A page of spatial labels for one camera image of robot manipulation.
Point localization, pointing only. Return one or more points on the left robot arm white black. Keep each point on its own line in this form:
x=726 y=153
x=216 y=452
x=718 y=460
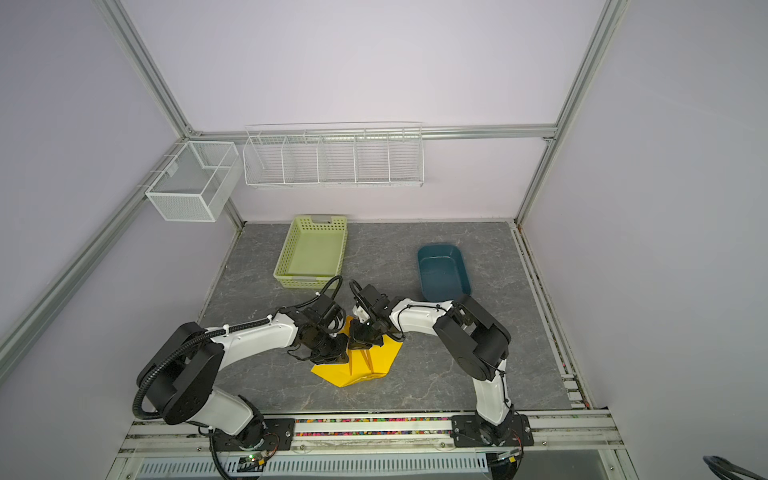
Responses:
x=178 y=385

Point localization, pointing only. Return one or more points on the green perforated plastic basket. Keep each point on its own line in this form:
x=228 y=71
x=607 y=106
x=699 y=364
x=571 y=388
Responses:
x=313 y=251

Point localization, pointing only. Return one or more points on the white wire shelf rack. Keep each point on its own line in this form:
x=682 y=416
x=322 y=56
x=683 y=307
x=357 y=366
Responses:
x=334 y=154

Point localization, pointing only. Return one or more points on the yellow paper napkin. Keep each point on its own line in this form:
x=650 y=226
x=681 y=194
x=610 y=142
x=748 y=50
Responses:
x=346 y=367

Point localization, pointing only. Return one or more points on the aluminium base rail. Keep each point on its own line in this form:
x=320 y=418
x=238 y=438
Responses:
x=408 y=443

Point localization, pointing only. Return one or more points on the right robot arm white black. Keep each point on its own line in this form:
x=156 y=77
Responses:
x=476 y=341

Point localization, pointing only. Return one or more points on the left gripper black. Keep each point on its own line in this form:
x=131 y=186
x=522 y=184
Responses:
x=339 y=352

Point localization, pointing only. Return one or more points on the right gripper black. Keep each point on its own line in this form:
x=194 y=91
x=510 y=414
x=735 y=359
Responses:
x=356 y=339

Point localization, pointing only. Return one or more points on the dark teal plastic bin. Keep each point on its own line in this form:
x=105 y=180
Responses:
x=442 y=272

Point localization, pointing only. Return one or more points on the white mesh wall basket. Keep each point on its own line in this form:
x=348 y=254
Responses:
x=197 y=182

